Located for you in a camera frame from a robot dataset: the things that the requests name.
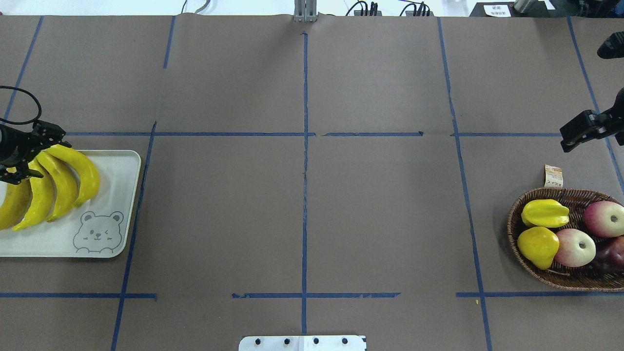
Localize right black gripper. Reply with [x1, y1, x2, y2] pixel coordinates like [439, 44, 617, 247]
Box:
[560, 88, 624, 153]

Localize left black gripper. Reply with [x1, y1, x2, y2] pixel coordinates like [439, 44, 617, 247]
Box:
[0, 120, 72, 186]

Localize yellow banana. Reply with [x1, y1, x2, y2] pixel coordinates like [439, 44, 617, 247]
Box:
[46, 144, 101, 208]
[0, 180, 31, 230]
[37, 151, 78, 222]
[13, 158, 55, 231]

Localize basket paper tag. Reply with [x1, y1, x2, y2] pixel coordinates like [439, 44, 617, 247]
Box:
[544, 164, 564, 188]

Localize brown wicker basket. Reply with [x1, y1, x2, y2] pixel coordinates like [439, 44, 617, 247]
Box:
[507, 188, 624, 292]

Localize red yellow apple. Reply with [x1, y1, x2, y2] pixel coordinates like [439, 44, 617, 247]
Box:
[583, 201, 624, 238]
[554, 229, 597, 268]

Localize yellow bell pepper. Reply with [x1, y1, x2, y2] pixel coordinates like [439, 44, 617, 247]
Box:
[521, 198, 570, 228]

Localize white bear tray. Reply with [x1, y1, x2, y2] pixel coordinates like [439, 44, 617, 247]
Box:
[0, 150, 142, 258]

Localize yellow lemon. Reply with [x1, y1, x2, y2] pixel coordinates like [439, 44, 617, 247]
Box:
[517, 226, 559, 270]

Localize dark purple eggplant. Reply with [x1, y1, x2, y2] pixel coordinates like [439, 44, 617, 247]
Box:
[587, 236, 624, 274]

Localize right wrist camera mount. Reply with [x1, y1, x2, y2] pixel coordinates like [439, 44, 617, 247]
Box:
[597, 31, 624, 59]

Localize aluminium frame post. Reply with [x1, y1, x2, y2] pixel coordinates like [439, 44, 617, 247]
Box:
[293, 0, 318, 23]

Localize white camera stand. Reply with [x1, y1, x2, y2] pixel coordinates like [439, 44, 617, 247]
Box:
[238, 335, 368, 351]

